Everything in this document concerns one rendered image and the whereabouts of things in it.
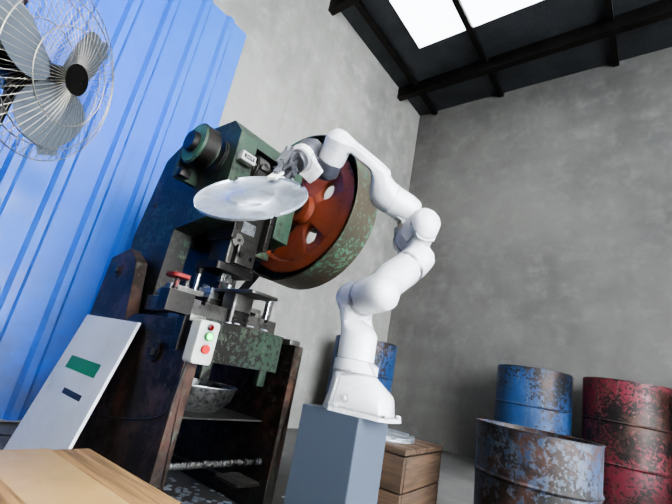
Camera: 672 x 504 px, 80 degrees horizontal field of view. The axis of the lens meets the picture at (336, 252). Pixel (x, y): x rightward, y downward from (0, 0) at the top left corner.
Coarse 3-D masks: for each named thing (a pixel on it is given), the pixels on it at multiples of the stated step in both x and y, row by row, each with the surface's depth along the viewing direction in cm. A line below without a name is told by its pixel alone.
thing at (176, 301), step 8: (168, 288) 127; (176, 288) 130; (160, 296) 129; (168, 296) 126; (176, 296) 128; (184, 296) 130; (192, 296) 133; (160, 304) 127; (168, 304) 126; (176, 304) 128; (184, 304) 130; (192, 304) 132; (176, 312) 129; (184, 312) 130; (184, 320) 131; (176, 328) 132; (184, 328) 131; (176, 336) 130; (176, 344) 129
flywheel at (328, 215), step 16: (352, 176) 194; (320, 192) 210; (336, 192) 202; (352, 192) 190; (304, 208) 208; (320, 208) 205; (336, 208) 198; (304, 224) 209; (320, 224) 201; (336, 224) 189; (288, 240) 212; (304, 240) 206; (320, 240) 197; (272, 256) 212; (288, 256) 208; (304, 256) 195; (320, 256) 189; (288, 272) 199
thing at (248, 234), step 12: (240, 228) 171; (252, 228) 175; (216, 240) 173; (228, 240) 167; (240, 240) 168; (252, 240) 175; (216, 252) 170; (228, 252) 165; (240, 252) 166; (252, 252) 171; (240, 264) 166; (252, 264) 171
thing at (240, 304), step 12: (216, 288) 162; (228, 288) 158; (228, 300) 157; (240, 300) 158; (252, 300) 162; (264, 300) 162; (276, 300) 156; (228, 312) 155; (240, 312) 157; (240, 324) 157
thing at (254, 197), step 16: (256, 176) 116; (208, 192) 106; (224, 192) 106; (240, 192) 105; (256, 192) 105; (272, 192) 105; (288, 192) 107; (304, 192) 107; (208, 208) 97; (224, 208) 97; (240, 208) 97; (256, 208) 97; (272, 208) 97; (288, 208) 97
